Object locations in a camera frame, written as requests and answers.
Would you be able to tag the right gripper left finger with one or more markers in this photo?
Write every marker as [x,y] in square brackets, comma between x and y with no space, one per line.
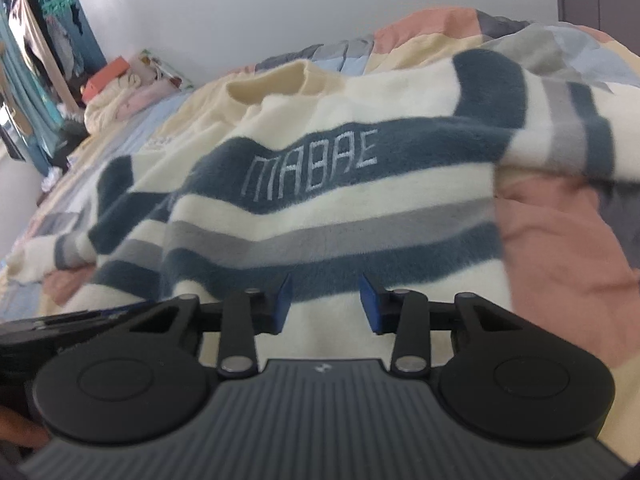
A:
[156,365]

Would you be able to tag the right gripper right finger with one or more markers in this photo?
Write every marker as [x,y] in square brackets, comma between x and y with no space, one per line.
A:
[492,371]

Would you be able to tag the cream navy striped fuzzy sweater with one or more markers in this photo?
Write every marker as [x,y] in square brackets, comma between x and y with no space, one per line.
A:
[325,177]

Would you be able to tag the pile of folded clothes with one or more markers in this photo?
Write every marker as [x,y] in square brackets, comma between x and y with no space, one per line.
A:
[124,88]

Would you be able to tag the clothes rack with hanging garments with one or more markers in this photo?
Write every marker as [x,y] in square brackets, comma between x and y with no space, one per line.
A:
[48,54]

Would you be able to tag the person's left hand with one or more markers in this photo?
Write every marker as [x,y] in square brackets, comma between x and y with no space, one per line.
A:
[18,430]

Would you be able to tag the pastel patchwork quilt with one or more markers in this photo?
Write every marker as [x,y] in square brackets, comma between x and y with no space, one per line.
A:
[571,244]

